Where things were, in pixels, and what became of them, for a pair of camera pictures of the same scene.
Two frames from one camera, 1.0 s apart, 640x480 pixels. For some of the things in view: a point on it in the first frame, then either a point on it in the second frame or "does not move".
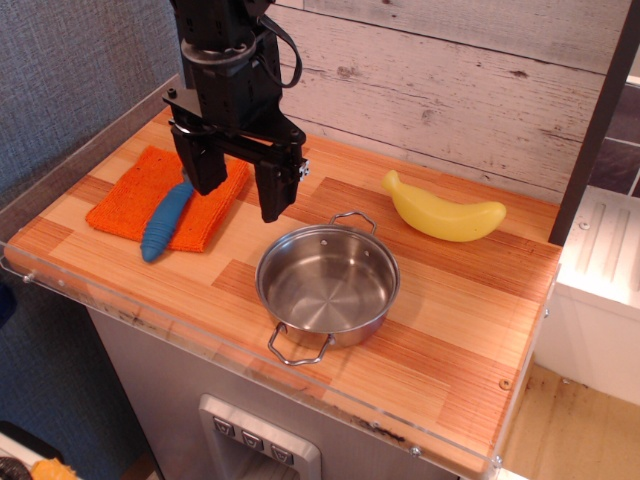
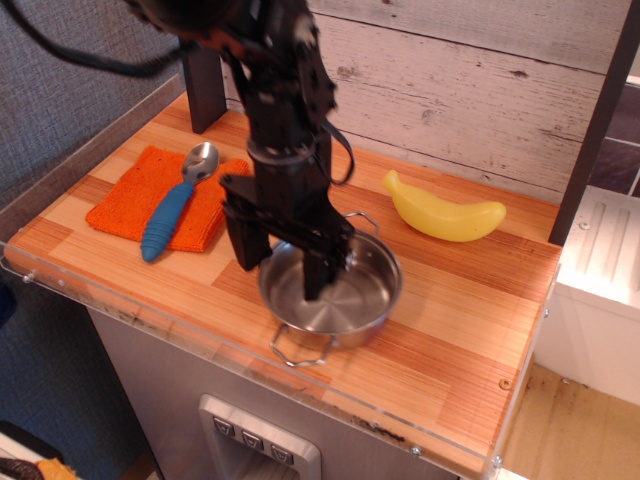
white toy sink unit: x=589 y=330 does not move
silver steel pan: x=325 y=284 does not move
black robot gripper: x=233 y=91 → x=290 y=193
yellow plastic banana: x=447 y=220 does not move
